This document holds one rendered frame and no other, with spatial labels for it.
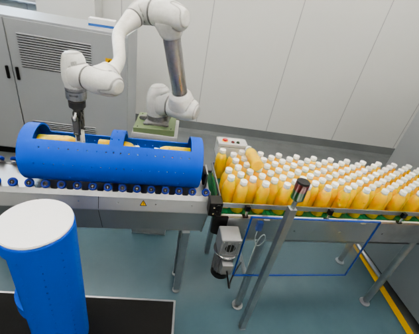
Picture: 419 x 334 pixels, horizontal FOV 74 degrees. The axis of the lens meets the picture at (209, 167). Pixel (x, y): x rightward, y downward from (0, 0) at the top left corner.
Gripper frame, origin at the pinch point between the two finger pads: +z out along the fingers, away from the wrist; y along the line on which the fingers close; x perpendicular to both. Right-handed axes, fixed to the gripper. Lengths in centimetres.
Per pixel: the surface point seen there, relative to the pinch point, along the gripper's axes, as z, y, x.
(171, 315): 104, 34, 55
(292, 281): 119, 1, 157
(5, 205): 35, 13, -35
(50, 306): 53, 57, -2
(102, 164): 6.1, 12.9, 12.7
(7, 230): 15, 49, -15
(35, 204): 15.3, 33.5, -10.7
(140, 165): 5.4, 12.8, 30.8
